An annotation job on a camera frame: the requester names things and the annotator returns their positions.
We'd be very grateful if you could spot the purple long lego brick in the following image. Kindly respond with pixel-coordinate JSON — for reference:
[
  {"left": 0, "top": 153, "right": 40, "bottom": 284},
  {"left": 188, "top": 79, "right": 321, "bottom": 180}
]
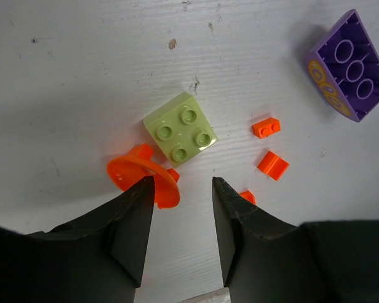
[{"left": 306, "top": 9, "right": 379, "bottom": 122}]

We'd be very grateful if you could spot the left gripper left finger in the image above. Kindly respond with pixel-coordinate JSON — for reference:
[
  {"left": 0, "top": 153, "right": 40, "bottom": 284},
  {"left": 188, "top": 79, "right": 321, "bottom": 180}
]
[{"left": 0, "top": 177, "right": 154, "bottom": 302}]

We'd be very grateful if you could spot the orange dish lego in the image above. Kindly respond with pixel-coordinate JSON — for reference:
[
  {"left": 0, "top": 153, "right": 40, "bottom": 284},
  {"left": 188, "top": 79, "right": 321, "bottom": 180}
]
[{"left": 106, "top": 143, "right": 181, "bottom": 209}]

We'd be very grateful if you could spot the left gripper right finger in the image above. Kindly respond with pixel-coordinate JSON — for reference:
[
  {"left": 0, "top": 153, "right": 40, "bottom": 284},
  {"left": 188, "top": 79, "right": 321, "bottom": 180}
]
[{"left": 212, "top": 177, "right": 379, "bottom": 302}]

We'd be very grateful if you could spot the small orange lego plate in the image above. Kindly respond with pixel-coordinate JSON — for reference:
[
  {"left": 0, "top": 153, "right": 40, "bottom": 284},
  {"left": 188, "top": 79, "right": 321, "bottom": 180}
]
[{"left": 252, "top": 117, "right": 281, "bottom": 139}]

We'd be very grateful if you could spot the light green square lego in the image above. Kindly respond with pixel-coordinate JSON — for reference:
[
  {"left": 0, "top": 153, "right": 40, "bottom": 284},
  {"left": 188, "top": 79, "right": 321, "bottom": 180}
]
[{"left": 143, "top": 92, "right": 218, "bottom": 168}]

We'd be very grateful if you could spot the small orange curved lego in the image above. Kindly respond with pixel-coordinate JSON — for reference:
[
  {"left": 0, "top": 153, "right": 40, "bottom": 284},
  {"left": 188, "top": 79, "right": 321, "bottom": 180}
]
[{"left": 256, "top": 151, "right": 289, "bottom": 181}]

